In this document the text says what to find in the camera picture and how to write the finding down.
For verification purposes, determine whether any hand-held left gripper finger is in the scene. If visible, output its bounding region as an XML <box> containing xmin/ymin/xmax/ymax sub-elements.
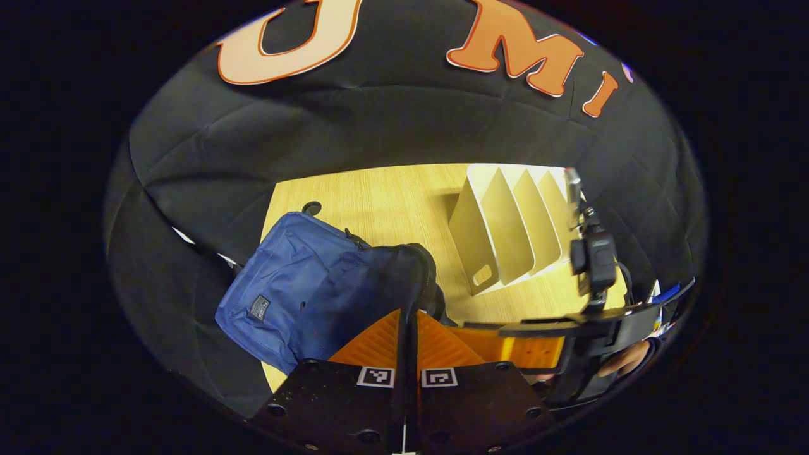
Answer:
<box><xmin>250</xmin><ymin>308</ymin><xmax>410</xmax><ymax>455</ymax></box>
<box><xmin>410</xmin><ymin>310</ymin><xmax>558</xmax><ymax>455</ymax></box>

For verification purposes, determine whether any white bookshelf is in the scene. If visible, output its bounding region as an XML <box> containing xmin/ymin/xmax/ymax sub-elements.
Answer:
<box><xmin>447</xmin><ymin>163</ymin><xmax>585</xmax><ymax>296</ymax></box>

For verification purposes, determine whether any blue schoolbag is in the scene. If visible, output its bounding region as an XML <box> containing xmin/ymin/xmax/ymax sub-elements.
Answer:
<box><xmin>215</xmin><ymin>212</ymin><xmax>456</xmax><ymax>375</ymax></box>

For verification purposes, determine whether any white small parts board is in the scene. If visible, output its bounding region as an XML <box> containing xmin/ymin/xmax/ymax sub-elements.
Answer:
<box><xmin>646</xmin><ymin>281</ymin><xmax>686</xmax><ymax>336</ymax></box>

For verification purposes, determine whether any black backdrop cloth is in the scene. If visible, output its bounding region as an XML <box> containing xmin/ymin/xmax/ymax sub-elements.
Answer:
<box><xmin>104</xmin><ymin>0</ymin><xmax>709</xmax><ymax>418</ymax></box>

